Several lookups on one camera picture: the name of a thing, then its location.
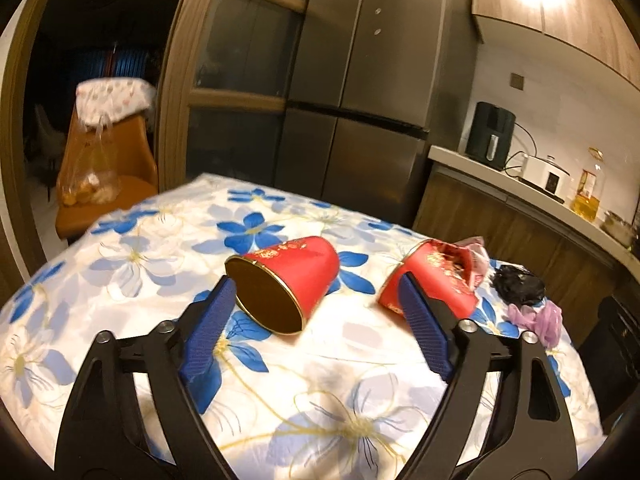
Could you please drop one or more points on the steel mixing bowl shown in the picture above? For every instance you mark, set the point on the steel mixing bowl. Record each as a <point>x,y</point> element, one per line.
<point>620,227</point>

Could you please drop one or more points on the red paper cup gold inside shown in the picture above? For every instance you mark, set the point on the red paper cup gold inside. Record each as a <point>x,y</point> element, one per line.
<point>300,265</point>

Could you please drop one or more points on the lilac plastic bag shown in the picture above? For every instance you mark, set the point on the lilac plastic bag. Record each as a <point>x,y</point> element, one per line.
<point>542,322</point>

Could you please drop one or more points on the black trash bin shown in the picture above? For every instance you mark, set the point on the black trash bin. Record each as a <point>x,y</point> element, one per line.
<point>617,350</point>

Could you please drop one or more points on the red paper cup white inside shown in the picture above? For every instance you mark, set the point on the red paper cup white inside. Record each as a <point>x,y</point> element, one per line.
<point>440,270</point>

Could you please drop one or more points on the blue curtain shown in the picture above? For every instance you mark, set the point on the blue curtain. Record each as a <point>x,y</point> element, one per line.
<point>120,62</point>

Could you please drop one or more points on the small crumpled black plastic bag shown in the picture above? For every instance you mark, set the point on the small crumpled black plastic bag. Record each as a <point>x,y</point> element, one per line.
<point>520,285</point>

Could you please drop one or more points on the cooking oil bottle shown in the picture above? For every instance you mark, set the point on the cooking oil bottle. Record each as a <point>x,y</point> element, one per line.
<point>587,195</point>

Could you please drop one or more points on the black air fryer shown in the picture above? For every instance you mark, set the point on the black air fryer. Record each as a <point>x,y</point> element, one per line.
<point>490,132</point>

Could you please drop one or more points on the wooden glass-panel door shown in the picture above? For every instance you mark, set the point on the wooden glass-panel door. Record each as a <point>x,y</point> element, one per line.
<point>235,60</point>

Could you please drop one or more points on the dark wall socket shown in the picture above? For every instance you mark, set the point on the dark wall socket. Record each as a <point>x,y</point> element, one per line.
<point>517,81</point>

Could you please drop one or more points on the dark steel refrigerator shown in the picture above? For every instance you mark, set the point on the dark steel refrigerator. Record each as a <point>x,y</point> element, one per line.
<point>370,75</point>

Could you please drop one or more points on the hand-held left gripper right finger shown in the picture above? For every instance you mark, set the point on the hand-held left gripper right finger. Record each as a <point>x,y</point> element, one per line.
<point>425,330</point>

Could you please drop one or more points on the clear bag of fruit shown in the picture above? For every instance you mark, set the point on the clear bag of fruit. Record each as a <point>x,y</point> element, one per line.
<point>87,180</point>

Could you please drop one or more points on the wooden wall cabinet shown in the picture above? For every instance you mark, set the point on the wooden wall cabinet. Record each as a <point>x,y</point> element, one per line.
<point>575,10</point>

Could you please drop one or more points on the orange leather chair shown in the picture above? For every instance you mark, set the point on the orange leather chair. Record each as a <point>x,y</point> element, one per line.
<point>135,160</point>

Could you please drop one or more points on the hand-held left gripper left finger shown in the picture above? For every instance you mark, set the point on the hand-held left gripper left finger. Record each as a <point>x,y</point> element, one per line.
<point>207,330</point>

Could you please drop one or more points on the kitchen counter with wooden cabinets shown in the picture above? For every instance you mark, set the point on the kitchen counter with wooden cabinets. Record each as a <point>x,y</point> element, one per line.
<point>500,220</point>

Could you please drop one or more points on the white rice cooker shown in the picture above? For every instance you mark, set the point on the white rice cooker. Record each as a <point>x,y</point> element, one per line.
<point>545,175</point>

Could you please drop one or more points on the dotted white cloth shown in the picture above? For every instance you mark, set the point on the dotted white cloth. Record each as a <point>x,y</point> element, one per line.
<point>115,97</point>

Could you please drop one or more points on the blue floral tablecloth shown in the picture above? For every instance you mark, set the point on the blue floral tablecloth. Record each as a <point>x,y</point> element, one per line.
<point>325,395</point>

